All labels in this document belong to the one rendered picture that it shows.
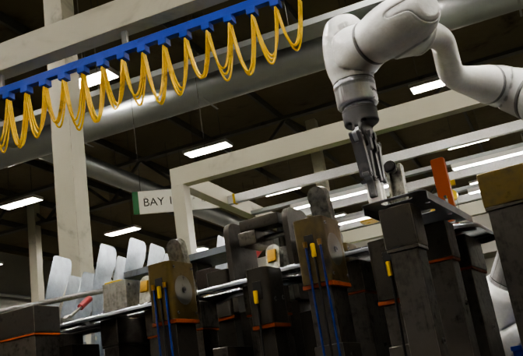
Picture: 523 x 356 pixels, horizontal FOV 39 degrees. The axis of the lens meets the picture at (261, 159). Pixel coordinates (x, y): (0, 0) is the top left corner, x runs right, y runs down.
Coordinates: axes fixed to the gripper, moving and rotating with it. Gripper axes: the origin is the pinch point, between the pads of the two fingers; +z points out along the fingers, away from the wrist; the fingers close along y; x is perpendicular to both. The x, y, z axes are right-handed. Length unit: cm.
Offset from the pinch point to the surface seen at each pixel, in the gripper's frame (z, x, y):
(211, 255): -4, 58, 27
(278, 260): 4.5, 31.1, 12.9
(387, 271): 18.4, -7.0, -24.0
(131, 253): -99, 329, 342
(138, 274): -4, 83, 27
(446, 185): -2.7, -10.9, 14.8
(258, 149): -233, 305, 555
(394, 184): -6.3, 0.4, 15.6
